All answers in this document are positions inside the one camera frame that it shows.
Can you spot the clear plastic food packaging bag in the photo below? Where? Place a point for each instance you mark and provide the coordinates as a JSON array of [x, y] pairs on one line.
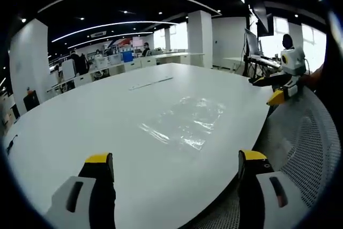
[[185, 121]]

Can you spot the white office desk row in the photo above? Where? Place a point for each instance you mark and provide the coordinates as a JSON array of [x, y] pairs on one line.
[[150, 61]]

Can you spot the blue storage box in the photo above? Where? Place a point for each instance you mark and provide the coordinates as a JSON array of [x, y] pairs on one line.
[[127, 57]]

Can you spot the black office chair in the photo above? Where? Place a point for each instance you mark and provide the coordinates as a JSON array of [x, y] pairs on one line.
[[31, 101]]

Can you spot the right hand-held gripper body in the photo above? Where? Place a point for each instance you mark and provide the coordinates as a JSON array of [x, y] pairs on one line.
[[291, 62]]

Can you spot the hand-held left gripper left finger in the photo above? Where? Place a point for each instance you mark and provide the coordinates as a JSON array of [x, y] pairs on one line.
[[80, 186]]

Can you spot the hanging black screen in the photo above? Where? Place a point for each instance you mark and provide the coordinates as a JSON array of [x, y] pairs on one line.
[[260, 11]]

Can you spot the black monitor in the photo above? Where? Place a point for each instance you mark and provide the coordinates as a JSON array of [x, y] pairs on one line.
[[252, 43]]

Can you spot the white mesh office chair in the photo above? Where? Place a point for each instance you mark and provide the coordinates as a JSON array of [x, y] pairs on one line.
[[302, 159]]

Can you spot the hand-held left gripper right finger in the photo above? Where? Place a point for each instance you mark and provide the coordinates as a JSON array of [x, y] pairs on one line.
[[262, 186]]

